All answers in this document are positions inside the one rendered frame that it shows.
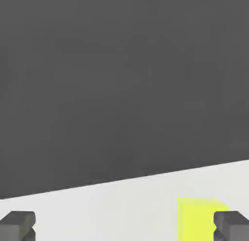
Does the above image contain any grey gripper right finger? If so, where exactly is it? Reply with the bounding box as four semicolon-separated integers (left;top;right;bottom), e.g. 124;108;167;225
213;210;249;241

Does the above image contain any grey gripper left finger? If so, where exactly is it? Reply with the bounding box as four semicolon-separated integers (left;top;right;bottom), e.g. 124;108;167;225
0;210;36;241

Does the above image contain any large yellow box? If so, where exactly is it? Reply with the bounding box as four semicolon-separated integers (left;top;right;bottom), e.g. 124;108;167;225
177;196;230;241

